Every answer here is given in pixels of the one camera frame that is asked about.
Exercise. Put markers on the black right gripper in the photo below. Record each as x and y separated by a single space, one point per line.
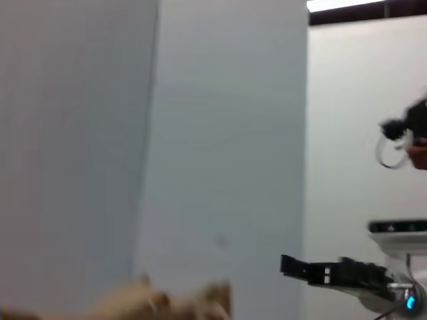
363 275

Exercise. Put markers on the khaki canvas food bag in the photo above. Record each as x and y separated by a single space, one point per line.
133 303

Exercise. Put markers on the person hand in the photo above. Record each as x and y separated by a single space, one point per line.
419 156

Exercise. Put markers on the dark overhead beam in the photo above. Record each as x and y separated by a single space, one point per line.
367 18

